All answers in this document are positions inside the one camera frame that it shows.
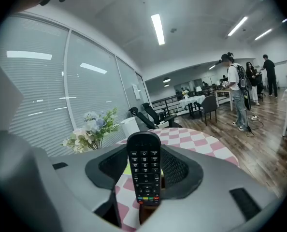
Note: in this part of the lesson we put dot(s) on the white wall box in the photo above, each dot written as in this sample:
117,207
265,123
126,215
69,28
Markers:
136,92

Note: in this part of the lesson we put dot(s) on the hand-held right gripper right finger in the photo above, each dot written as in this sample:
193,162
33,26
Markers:
206,202

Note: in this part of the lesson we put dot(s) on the grey dining chair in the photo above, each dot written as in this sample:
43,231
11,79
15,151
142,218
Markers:
210,104

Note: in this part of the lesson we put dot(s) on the pink checkered tablecloth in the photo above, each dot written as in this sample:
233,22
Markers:
194,144

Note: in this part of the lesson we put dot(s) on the black remote control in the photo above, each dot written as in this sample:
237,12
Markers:
144,168

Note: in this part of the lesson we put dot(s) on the glass panel with blinds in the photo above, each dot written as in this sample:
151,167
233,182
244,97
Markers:
37,86
127,88
92,81

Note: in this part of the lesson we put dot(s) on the round pendant lamp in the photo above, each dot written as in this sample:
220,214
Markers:
166,80

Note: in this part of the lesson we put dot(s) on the white cylindrical bin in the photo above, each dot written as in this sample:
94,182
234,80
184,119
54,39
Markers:
130,127

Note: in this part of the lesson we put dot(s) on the black office chair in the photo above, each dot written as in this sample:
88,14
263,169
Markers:
158,116
143,120

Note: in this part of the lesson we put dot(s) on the white and blue flower bouquet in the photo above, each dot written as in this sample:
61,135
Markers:
92,129

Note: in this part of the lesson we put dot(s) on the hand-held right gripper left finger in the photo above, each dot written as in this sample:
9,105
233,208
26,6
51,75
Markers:
85,180

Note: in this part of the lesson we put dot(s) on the small flower vase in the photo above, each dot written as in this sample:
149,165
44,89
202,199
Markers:
186,94

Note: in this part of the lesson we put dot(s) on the table with white tablecloth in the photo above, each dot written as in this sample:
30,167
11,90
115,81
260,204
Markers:
191,100

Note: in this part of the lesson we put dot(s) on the black metal railing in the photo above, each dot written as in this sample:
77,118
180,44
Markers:
165,103

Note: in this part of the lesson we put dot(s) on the white table lamp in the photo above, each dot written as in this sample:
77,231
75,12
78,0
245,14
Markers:
198,89

